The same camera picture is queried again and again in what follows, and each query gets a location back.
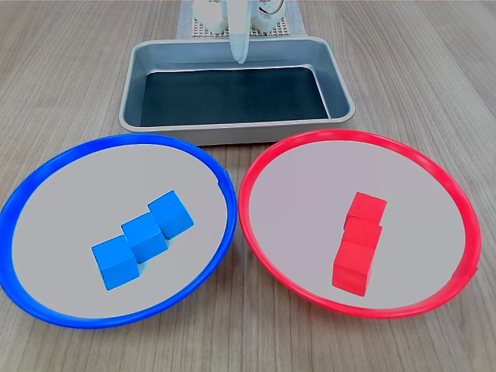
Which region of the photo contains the small red cube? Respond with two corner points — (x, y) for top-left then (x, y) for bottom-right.
(332, 239), (375, 298)
(347, 191), (388, 225)
(343, 215), (384, 251)

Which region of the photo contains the red black white servo cable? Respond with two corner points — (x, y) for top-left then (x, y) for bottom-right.
(250, 0), (282, 19)

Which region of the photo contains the pale perforated base plate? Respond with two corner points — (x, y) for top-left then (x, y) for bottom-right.
(192, 17), (291, 39)

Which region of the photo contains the red-rimmed white plate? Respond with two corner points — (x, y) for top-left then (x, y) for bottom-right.
(238, 128), (483, 321)

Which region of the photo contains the small blue cube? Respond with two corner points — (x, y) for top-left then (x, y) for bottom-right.
(91, 234), (141, 291)
(147, 189), (195, 240)
(121, 212), (168, 264)

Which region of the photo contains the steel tray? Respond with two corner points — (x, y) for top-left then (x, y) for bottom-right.
(118, 36), (357, 147)

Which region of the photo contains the black tray mat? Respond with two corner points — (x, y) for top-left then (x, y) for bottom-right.
(139, 66), (331, 128)

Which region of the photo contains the blue-rimmed white plate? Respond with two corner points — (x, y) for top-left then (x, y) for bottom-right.
(0, 133), (238, 330)

